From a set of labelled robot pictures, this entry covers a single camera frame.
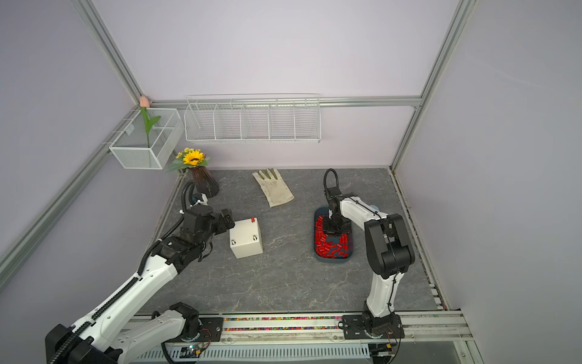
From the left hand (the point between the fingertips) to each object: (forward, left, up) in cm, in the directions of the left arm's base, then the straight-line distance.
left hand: (221, 216), depth 79 cm
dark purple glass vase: (+33, +18, -18) cm, 42 cm away
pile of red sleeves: (-6, -38, -19) cm, 43 cm away
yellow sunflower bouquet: (+26, +15, +5) cm, 31 cm away
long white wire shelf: (+44, -11, +10) cm, 46 cm away
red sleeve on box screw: (+3, -9, -9) cm, 13 cm away
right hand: (0, -41, -18) cm, 44 cm away
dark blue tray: (-4, -41, -15) cm, 44 cm away
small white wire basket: (+32, +29, +11) cm, 45 cm away
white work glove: (+28, -17, -20) cm, 39 cm away
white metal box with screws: (-5, -7, -8) cm, 12 cm away
